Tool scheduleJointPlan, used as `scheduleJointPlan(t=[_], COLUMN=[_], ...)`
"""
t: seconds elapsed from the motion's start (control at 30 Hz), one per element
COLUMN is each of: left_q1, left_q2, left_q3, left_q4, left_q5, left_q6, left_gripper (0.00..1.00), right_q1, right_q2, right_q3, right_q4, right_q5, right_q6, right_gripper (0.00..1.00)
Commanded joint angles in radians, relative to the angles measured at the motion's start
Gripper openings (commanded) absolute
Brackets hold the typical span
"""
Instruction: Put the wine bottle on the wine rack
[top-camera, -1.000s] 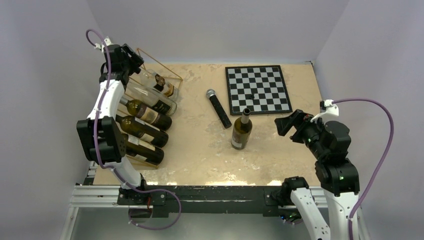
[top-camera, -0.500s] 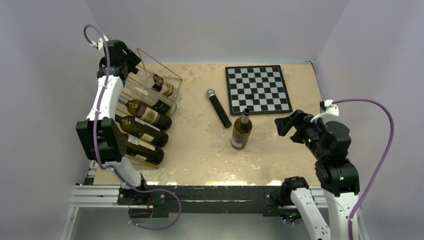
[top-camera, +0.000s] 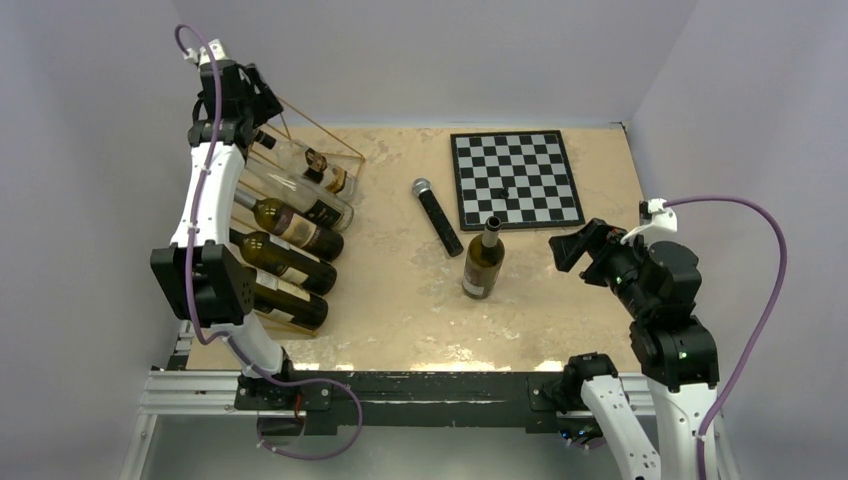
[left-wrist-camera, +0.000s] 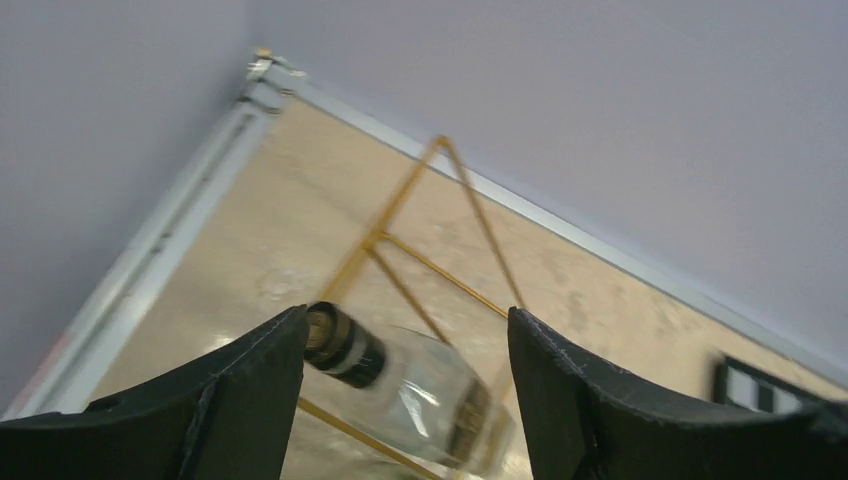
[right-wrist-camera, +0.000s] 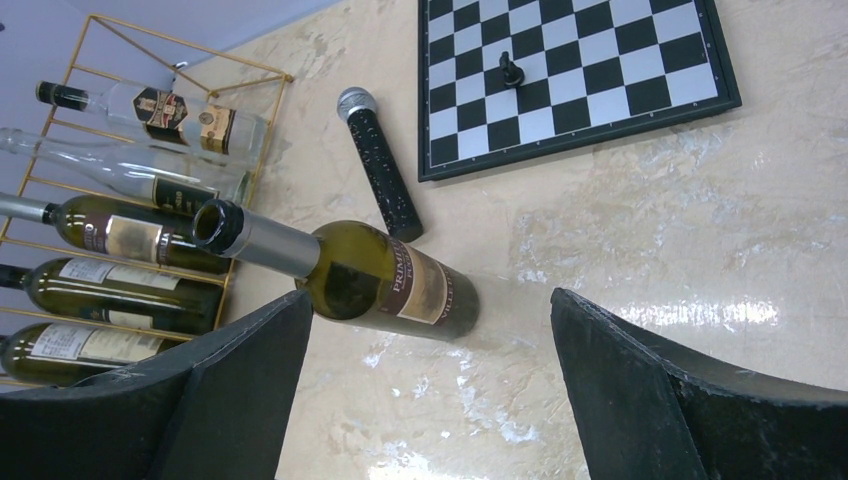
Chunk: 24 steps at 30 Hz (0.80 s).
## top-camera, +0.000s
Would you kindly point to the square clear liquor bottle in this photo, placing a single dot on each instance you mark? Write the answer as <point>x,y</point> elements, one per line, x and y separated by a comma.
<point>297,157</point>

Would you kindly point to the gold wire wine rack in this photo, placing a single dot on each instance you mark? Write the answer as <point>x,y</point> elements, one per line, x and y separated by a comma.
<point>245,222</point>

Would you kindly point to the clear wine bottle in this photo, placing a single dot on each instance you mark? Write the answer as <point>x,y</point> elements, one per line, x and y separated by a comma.
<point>308,198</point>

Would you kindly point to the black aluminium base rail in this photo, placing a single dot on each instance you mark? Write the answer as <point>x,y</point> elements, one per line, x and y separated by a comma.
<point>327,400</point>

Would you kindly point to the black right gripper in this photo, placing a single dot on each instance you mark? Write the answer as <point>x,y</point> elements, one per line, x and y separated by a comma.
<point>600,240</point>

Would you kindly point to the olive green wine bottle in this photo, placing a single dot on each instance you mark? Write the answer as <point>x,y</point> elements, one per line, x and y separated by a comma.
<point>281,220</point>

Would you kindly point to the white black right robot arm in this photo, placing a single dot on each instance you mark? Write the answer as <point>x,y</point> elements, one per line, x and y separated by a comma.
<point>657,284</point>

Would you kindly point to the green bottle tan label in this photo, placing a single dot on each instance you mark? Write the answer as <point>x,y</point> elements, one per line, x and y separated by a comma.
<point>484,259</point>

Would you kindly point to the black handheld microphone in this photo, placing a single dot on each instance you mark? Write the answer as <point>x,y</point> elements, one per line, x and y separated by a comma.
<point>422,190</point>

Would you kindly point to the green wine bottle white label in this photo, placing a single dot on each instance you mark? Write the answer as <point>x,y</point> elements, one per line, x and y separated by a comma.
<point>299,306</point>

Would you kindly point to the black white chessboard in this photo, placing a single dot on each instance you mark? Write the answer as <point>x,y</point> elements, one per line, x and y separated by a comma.
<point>532,165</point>

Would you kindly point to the dark green wine bottle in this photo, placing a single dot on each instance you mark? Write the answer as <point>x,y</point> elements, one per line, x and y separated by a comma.
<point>279,258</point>

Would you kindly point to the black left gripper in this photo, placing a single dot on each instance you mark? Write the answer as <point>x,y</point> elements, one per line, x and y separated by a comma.
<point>267,104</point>

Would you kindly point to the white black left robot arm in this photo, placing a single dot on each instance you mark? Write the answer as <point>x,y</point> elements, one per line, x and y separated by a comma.
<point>201,278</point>

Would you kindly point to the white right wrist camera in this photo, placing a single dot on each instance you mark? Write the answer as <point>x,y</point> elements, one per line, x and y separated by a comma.
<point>657,222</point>

